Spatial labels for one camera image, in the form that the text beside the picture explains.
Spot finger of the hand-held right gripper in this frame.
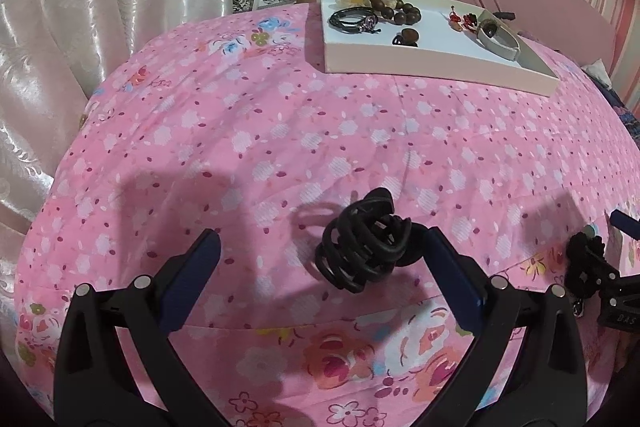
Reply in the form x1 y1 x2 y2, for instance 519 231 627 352
565 227 623 308
609 208 640 239

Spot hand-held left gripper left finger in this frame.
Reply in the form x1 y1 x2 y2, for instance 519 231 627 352
52 229 222 427

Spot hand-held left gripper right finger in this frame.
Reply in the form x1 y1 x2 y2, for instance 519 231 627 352
422 227 588 427

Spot black hair claw clip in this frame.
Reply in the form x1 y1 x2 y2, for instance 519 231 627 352
315 188 415 294

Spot white bangle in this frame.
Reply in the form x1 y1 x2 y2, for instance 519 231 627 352
475 9 523 62

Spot white shallow tray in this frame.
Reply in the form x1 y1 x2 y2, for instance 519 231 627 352
320 0 560 98

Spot brown wooden bead bracelet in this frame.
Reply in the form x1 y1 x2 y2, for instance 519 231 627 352
366 0 423 25

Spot black leather cord bracelet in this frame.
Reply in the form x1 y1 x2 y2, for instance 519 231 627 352
328 6 383 32

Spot dark patterned quilt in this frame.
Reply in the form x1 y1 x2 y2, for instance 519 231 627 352
600 82 640 142

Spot white small pillow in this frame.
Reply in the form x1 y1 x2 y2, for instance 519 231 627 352
580 61 613 88

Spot pink floral blanket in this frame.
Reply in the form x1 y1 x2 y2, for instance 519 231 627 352
12 2 640 427

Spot white satin curtain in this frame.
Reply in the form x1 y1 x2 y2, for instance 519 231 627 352
0 0 256 248

